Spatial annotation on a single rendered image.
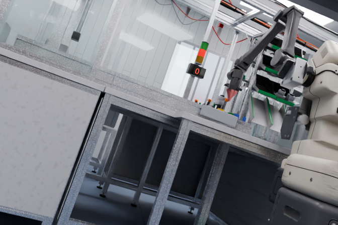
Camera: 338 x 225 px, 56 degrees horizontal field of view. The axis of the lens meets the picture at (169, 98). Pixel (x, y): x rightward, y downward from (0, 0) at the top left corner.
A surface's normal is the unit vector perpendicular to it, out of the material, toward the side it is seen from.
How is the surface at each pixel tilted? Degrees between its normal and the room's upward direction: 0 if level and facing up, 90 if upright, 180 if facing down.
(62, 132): 90
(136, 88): 90
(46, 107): 90
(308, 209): 90
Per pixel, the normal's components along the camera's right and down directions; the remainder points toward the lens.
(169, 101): 0.30, -0.01
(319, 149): 0.21, -0.20
